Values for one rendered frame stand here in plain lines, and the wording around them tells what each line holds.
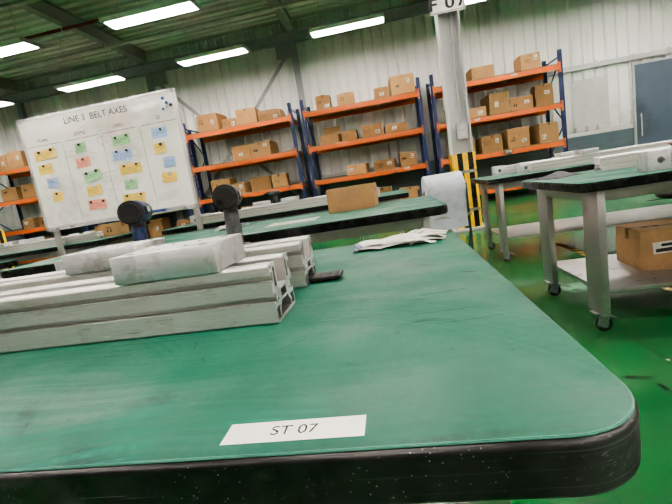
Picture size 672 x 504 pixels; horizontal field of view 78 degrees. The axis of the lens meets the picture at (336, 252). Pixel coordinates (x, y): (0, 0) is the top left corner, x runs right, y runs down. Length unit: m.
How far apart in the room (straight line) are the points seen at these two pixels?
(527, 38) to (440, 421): 11.70
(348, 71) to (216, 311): 10.91
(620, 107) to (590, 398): 12.09
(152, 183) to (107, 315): 3.28
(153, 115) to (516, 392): 3.77
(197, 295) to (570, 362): 0.46
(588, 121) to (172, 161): 10.15
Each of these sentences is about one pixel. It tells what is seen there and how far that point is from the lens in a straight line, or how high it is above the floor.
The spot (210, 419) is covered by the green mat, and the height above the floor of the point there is 0.78.
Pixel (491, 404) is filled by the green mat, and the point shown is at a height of 0.78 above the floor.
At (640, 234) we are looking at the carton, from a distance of 2.79.
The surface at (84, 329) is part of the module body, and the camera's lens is 0.74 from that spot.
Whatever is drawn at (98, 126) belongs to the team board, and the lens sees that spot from 4.22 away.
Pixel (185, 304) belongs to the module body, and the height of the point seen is 0.82.
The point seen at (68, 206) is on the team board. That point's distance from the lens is 4.44.
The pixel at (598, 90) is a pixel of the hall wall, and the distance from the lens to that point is 12.22.
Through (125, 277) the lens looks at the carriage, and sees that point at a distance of 0.66.
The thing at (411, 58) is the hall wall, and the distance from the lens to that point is 11.40.
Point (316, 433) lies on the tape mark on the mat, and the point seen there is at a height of 0.78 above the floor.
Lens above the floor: 0.96
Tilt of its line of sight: 9 degrees down
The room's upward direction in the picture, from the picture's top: 9 degrees counter-clockwise
